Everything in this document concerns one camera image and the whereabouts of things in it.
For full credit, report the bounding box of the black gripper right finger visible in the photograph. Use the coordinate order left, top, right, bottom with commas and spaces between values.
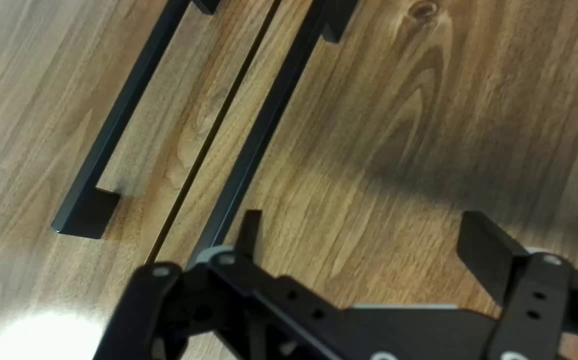
456, 210, 578, 360

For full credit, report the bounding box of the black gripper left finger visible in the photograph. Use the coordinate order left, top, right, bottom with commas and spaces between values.
93, 210, 341, 360

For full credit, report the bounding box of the left black cabinet handle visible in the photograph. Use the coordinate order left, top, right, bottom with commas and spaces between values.
51, 0, 220, 240

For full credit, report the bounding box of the black cabinet handle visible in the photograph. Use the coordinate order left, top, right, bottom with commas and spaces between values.
188, 0, 357, 264
51, 0, 220, 240

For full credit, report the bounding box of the right black cabinet handle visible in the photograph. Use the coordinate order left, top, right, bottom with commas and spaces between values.
188, 0, 357, 264

